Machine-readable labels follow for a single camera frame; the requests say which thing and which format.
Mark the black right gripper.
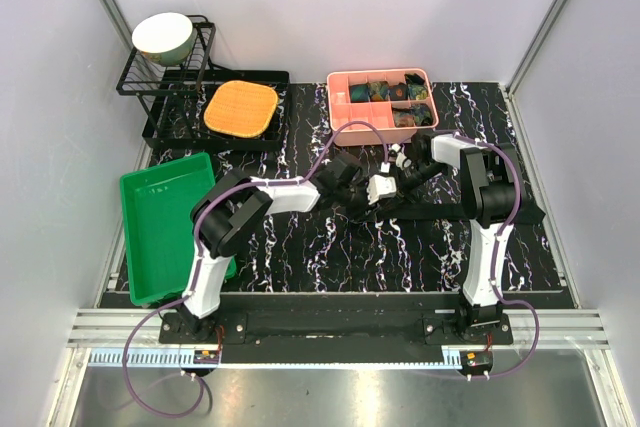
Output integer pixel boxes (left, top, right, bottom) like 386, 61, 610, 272
377, 162, 446, 216

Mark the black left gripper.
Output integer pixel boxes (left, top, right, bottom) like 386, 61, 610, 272
334, 177, 381, 224

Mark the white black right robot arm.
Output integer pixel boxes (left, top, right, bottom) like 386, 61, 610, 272
389, 132, 525, 344

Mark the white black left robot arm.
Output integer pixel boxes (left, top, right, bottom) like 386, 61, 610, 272
176, 153, 370, 343

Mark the rolled colourful large tie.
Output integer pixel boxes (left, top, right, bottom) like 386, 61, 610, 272
391, 103, 434, 128

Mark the pink divided organizer box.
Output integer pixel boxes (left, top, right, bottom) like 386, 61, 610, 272
327, 68, 439, 147

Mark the rolled black green tie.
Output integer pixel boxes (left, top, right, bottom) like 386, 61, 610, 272
404, 73, 430, 100

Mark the rolled orange dark tie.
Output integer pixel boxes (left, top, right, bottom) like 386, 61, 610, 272
389, 83, 408, 101

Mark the black marbled table mat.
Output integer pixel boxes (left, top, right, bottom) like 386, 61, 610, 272
97, 80, 581, 310

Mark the rolled green patterned tie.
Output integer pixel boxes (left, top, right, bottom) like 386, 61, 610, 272
367, 81, 389, 102

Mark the rolled dark teal tie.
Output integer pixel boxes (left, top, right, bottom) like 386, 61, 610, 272
349, 83, 370, 103

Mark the orange woven square mat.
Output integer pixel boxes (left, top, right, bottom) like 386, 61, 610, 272
203, 80, 279, 139

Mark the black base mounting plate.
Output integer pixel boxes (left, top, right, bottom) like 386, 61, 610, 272
159, 292, 513, 346

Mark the green plastic tray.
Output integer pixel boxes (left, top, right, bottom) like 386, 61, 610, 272
120, 153, 215, 306

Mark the white green ceramic bowl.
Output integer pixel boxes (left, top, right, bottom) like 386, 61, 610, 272
132, 12, 196, 67

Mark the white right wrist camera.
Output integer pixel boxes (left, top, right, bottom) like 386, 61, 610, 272
389, 144, 412, 173

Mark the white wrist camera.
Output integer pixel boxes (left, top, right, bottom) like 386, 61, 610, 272
389, 144, 412, 173
366, 174, 397, 205

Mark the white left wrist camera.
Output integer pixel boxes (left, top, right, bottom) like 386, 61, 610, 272
366, 174, 397, 205

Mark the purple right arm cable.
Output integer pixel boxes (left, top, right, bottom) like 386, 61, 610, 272
392, 130, 541, 379

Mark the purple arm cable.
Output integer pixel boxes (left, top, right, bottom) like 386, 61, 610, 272
392, 130, 541, 379
120, 119, 394, 419

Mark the black wire dish rack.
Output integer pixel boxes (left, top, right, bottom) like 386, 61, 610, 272
116, 15, 291, 152

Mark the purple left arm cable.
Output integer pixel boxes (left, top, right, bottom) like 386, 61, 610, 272
120, 119, 394, 419

